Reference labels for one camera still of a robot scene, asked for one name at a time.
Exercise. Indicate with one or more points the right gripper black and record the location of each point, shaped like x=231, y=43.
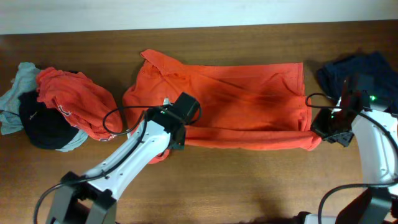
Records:
x=316, y=125

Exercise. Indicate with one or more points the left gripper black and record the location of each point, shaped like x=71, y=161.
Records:
x=180, y=145

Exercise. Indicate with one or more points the red t-shirt white print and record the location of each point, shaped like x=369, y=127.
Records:
x=254, y=107

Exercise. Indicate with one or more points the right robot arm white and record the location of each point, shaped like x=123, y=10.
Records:
x=361, y=114

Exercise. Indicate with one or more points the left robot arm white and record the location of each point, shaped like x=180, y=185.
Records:
x=93, y=196

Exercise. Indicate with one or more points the folded navy blue garment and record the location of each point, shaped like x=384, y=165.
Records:
x=332, y=75

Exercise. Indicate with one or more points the red crumpled t-shirt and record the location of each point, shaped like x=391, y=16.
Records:
x=84, y=104

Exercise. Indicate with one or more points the black garment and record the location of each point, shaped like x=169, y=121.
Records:
x=46, y=128

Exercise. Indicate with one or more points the grey t-shirt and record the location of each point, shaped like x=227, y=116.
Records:
x=25, y=81

